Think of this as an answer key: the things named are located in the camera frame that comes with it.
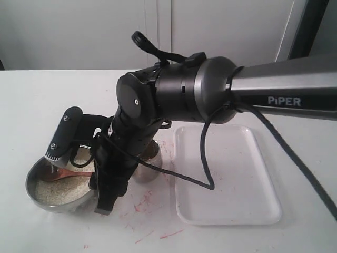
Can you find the steel bowl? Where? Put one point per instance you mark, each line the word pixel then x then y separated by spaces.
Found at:
pixel 31 180

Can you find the white plastic tray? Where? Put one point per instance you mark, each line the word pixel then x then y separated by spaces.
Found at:
pixel 244 193

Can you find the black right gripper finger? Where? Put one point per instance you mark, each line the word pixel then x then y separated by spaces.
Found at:
pixel 107 195

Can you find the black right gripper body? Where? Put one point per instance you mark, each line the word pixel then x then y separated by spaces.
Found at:
pixel 115 163

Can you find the white rice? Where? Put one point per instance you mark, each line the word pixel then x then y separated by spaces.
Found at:
pixel 66 190

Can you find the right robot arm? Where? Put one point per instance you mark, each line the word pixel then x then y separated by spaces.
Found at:
pixel 208 91

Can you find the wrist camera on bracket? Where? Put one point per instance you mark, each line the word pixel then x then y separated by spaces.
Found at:
pixel 74 129

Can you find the dark vertical post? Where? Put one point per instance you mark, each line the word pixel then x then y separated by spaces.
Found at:
pixel 316 32

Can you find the brown wooden spoon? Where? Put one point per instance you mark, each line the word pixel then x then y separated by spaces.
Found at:
pixel 61 173

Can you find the white cabinet doors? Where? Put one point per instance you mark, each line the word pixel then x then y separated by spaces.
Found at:
pixel 76 35

